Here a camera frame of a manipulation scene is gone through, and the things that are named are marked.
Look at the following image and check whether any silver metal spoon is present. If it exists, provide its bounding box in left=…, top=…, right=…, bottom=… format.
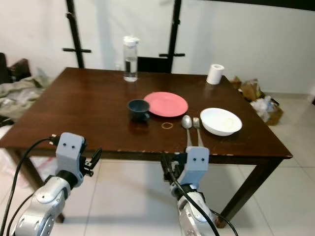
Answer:
left=181, top=115, right=194, bottom=148

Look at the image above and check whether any dark brown wooden table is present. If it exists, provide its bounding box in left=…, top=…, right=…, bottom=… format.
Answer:
left=0, top=67, right=294, bottom=229

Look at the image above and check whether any silver metal fork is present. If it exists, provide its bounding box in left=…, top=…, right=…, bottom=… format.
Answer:
left=192, top=117, right=204, bottom=148

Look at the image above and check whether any pink round plate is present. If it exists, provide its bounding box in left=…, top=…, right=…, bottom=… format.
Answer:
left=144, top=91, right=189, bottom=118

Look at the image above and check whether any dark blue cup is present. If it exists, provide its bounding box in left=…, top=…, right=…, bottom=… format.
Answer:
left=127, top=99, right=151, bottom=123

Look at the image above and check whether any white bowl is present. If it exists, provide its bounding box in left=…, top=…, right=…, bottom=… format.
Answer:
left=200, top=108, right=243, bottom=137

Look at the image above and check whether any olive green cloth pile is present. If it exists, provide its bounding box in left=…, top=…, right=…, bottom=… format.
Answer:
left=0, top=74, right=52, bottom=121

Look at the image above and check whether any black dining chair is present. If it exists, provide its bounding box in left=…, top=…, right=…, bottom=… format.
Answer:
left=137, top=57, right=170, bottom=73

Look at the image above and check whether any clear water bottle white lid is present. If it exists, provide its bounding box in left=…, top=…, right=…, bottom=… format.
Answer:
left=123, top=35, right=141, bottom=83

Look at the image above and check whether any white paper roll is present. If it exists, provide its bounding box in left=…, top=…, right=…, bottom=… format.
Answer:
left=206, top=64, right=225, bottom=86

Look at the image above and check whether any small crumpled white bag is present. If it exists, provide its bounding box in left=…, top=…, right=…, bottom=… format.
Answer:
left=250, top=96, right=271, bottom=121

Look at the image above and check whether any brown paper bag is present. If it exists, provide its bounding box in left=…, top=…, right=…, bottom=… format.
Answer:
left=231, top=76, right=264, bottom=101

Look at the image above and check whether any brown cardboard box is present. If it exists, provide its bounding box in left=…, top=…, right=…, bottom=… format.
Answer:
left=266, top=101, right=284, bottom=126

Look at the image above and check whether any dark brown bag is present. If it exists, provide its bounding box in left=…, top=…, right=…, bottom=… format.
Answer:
left=10, top=59, right=32, bottom=82

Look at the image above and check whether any black office chair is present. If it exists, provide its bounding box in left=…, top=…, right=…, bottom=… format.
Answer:
left=0, top=53, right=10, bottom=84

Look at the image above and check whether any black stand pole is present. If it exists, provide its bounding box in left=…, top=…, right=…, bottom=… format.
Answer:
left=159, top=0, right=187, bottom=73
left=63, top=0, right=92, bottom=69

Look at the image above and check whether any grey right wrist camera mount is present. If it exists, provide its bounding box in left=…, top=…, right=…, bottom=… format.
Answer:
left=180, top=146, right=211, bottom=187

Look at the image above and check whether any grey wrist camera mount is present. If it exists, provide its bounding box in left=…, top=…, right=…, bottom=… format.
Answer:
left=56, top=132, right=87, bottom=177
left=180, top=146, right=211, bottom=187

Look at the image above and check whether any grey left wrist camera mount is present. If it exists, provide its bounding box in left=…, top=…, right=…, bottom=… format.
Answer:
left=56, top=132, right=87, bottom=177

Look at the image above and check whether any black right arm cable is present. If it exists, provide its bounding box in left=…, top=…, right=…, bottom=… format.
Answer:
left=160, top=152, right=242, bottom=236

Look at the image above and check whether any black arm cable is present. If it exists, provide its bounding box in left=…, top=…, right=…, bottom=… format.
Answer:
left=160, top=152, right=242, bottom=236
left=0, top=134, right=60, bottom=236

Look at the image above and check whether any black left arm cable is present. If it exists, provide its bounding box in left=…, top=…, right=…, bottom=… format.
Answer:
left=0, top=134, right=60, bottom=236

